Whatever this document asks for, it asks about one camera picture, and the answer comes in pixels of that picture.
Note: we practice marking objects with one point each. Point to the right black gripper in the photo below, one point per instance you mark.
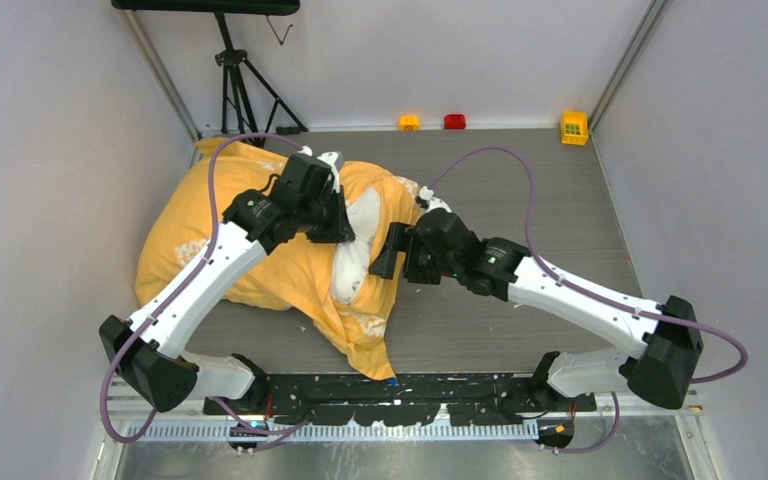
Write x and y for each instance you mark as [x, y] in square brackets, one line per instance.
[407, 237]

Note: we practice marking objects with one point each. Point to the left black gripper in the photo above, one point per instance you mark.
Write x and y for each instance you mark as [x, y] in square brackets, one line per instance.
[340, 230]

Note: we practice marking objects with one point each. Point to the white pillow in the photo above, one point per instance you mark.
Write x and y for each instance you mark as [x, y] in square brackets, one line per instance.
[352, 258]

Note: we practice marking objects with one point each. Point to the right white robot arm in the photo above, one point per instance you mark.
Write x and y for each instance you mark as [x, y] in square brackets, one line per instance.
[653, 352]

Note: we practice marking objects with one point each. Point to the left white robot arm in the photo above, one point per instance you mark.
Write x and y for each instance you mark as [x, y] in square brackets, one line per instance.
[147, 350]

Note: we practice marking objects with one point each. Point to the black tripod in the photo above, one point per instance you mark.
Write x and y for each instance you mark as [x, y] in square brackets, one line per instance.
[236, 101]

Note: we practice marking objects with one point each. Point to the small yellow toy block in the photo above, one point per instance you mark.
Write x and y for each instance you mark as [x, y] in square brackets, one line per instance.
[409, 123]

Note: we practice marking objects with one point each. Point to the red toy block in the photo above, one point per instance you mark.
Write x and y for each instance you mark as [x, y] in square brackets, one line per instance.
[454, 121]

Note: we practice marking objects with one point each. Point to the yellow green toy block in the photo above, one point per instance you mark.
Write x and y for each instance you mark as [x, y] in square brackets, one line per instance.
[574, 128]

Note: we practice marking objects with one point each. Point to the black panel on tripod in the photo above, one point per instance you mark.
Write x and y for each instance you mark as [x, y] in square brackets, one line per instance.
[245, 7]

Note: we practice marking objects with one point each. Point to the white slotted cable duct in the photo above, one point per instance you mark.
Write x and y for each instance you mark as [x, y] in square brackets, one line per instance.
[224, 430]

